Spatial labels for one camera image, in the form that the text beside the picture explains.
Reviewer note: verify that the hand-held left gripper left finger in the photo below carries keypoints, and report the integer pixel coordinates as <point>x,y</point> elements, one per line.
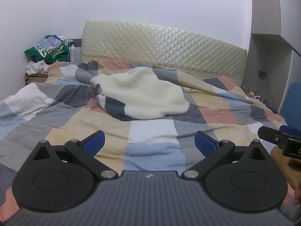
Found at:
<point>95,143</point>

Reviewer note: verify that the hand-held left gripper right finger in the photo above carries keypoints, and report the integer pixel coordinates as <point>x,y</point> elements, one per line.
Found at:
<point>205,146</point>

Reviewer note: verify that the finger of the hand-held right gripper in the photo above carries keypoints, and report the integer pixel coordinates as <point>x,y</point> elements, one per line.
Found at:
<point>291,130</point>
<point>270,135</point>

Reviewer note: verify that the white fleece plaid garment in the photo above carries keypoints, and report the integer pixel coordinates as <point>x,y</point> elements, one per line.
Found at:
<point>145,91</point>

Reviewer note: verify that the person's right hand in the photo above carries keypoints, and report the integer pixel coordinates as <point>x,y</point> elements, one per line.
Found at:
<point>279,162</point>

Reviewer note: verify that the group of small bottles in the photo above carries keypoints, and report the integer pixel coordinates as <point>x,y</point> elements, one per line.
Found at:
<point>253,93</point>

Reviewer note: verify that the patchwork quilt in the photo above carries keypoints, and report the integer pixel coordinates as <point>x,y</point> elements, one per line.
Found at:
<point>152,131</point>

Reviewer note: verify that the black charger plug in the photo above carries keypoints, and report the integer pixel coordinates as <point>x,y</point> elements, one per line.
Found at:
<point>261,74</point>

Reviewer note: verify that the yellow small item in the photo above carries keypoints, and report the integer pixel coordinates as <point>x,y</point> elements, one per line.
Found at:
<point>93,61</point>

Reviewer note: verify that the cardboard box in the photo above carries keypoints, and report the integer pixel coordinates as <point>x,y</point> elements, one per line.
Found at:
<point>35,78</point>

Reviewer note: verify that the white spray bottle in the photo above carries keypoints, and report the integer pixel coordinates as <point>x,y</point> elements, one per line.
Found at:
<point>72,54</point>

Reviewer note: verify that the white crumpled cloth pile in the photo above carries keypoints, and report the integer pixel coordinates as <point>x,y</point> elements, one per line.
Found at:
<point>35,67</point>

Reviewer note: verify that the green shopping bag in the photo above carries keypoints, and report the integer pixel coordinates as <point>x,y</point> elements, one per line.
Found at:
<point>54,53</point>

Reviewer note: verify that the blue white plastic package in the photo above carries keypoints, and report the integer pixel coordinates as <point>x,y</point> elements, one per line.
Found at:
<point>50,42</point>

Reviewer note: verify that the dark wall socket panel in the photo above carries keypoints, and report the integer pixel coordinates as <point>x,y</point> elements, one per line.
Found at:
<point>77,42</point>

